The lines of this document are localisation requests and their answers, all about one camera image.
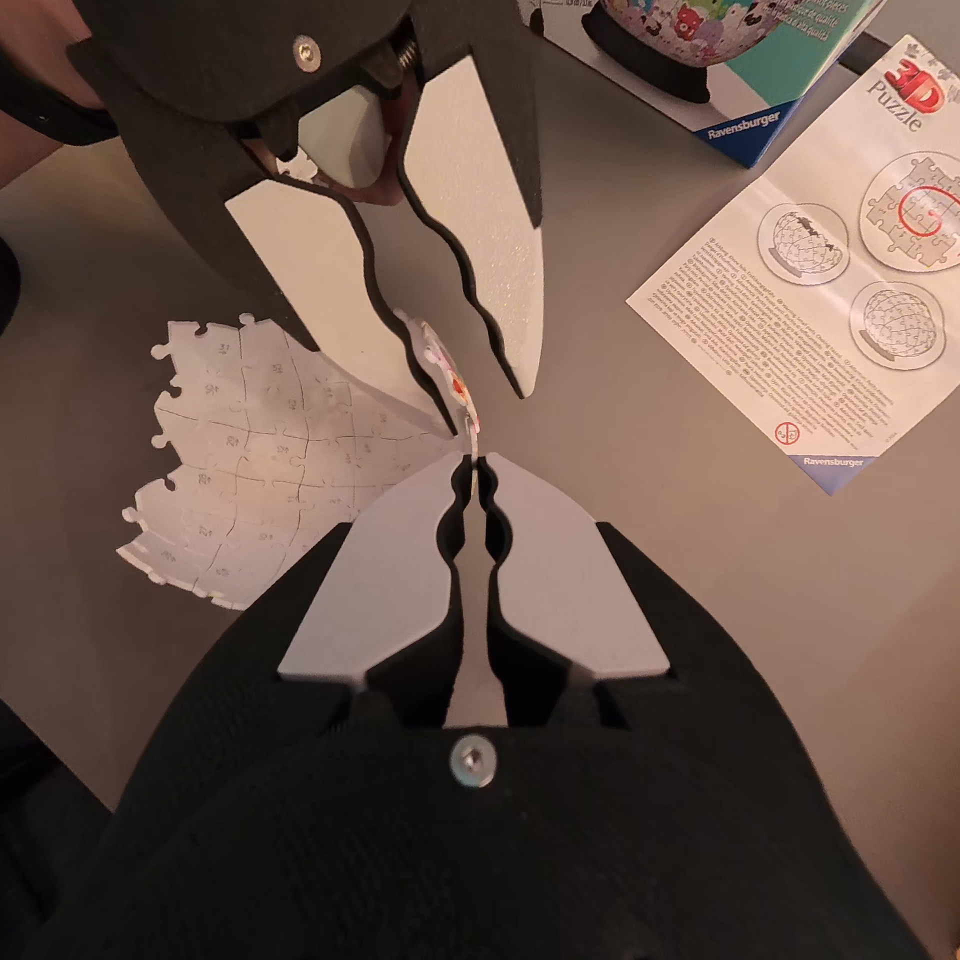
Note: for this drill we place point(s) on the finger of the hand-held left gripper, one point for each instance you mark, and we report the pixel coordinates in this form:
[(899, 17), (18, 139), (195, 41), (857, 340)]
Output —
[(487, 210), (315, 262)]

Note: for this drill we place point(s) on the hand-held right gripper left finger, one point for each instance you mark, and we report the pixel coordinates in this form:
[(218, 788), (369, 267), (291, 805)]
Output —
[(360, 600)]

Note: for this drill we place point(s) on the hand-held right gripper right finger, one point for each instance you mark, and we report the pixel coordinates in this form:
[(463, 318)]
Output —
[(585, 600)]

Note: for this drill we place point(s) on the partly built puzzle ball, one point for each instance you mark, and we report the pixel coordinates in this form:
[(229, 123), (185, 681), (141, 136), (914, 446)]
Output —
[(262, 450)]

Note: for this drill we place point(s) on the small white puzzle piece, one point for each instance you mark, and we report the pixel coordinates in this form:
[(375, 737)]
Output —
[(459, 390)]

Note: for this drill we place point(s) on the colourful puzzle box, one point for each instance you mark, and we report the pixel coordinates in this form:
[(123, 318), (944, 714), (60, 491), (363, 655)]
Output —
[(750, 75)]

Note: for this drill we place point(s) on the person's left hand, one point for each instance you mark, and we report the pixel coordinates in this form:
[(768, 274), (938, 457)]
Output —
[(34, 30)]

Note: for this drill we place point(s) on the black wrist rest pad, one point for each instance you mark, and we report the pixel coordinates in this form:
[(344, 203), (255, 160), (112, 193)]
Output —
[(7, 285)]

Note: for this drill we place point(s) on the white instruction leaflet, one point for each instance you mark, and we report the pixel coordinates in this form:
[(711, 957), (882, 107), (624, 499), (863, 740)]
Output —
[(810, 300)]

